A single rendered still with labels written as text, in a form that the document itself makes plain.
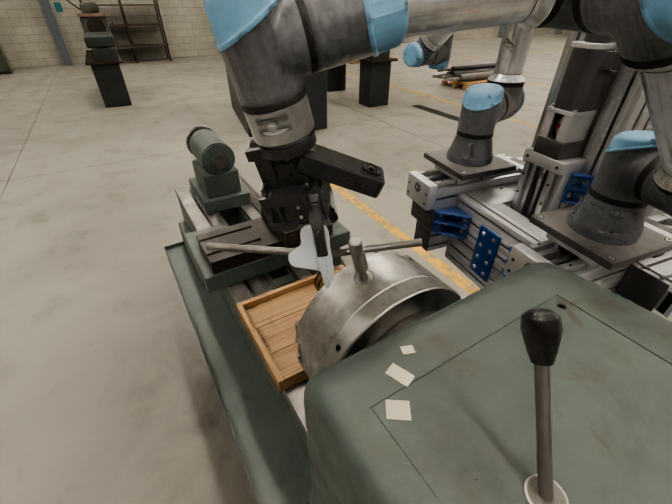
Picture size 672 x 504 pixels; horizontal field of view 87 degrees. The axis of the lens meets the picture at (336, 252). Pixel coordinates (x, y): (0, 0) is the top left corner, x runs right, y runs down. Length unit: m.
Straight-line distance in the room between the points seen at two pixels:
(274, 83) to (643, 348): 0.55
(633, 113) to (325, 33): 0.91
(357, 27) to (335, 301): 0.39
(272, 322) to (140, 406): 1.21
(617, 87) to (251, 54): 0.98
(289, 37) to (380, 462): 0.41
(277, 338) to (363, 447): 0.61
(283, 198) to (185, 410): 1.64
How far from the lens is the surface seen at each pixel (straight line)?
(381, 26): 0.41
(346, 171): 0.44
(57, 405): 2.32
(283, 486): 1.16
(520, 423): 0.45
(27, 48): 14.69
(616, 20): 0.63
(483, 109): 1.25
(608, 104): 1.20
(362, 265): 0.56
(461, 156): 1.28
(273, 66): 0.39
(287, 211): 0.48
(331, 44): 0.40
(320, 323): 0.60
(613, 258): 0.96
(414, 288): 0.58
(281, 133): 0.41
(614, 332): 0.61
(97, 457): 2.05
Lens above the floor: 1.61
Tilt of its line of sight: 36 degrees down
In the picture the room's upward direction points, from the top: straight up
